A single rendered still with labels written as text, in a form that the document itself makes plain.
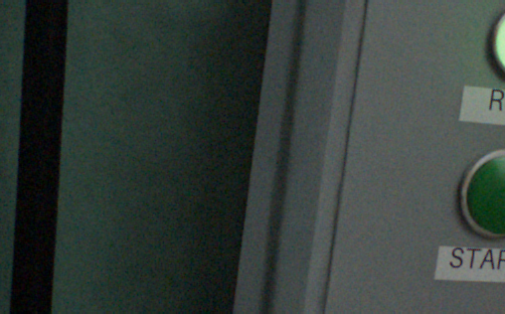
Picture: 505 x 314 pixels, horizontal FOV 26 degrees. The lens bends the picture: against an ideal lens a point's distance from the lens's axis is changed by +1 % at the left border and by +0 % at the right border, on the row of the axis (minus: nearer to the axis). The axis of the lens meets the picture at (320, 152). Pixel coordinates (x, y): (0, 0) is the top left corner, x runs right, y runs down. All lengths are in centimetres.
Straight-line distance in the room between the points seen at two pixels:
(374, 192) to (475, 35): 5
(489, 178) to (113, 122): 11
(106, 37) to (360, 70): 8
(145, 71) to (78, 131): 3
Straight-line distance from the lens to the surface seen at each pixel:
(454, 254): 28
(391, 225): 27
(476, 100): 28
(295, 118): 28
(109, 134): 31
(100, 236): 32
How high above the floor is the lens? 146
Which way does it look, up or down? 9 degrees down
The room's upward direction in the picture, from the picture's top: 8 degrees clockwise
